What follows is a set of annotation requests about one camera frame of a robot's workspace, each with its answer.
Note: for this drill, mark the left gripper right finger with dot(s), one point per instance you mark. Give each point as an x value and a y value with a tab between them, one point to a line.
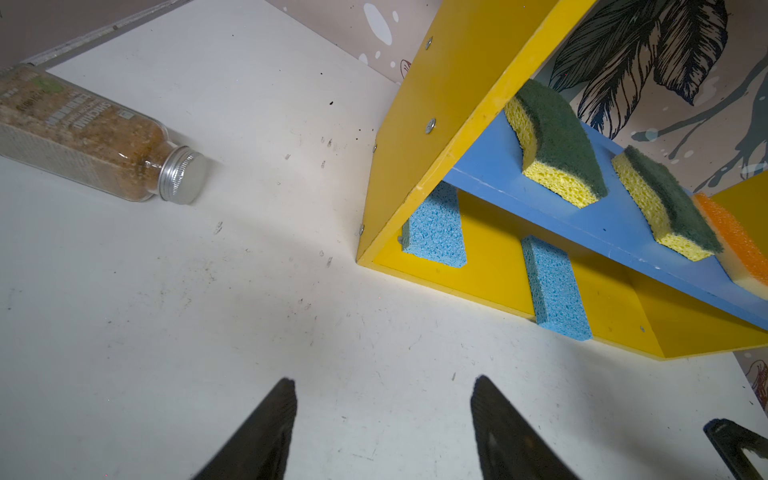
508	447

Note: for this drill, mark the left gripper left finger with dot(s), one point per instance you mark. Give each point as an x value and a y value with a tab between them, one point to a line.
259	449

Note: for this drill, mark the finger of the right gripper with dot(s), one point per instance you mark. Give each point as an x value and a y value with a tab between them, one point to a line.
731	441

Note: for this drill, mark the light blue sponge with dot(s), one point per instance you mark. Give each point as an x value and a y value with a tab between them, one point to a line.
556	297
434	231

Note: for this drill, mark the orange sponge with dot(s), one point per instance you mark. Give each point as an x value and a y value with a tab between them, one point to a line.
742	260

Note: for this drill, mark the dark green wavy sponge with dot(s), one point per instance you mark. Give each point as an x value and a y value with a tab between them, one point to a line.
674	220
557	153

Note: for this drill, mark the blue lower shelf board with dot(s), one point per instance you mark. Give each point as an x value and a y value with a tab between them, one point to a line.
613	227

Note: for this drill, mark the seasoning jar left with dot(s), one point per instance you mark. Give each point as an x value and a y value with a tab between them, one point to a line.
64	129

